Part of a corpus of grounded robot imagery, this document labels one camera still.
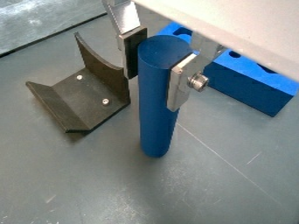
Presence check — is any blue round cylinder peg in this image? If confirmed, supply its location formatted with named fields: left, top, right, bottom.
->
left=137, top=35, right=192, bottom=158

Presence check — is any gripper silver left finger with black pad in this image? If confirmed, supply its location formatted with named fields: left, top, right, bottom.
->
left=101, top=0, right=147, bottom=79

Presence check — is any black curved peg holder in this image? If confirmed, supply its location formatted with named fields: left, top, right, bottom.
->
left=25, top=32, right=131, bottom=133

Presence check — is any blue shape-sorting board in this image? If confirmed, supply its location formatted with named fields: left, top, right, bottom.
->
left=155, top=21, right=299, bottom=118

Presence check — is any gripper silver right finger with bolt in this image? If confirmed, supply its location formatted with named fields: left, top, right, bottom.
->
left=167, top=32, right=225, bottom=111

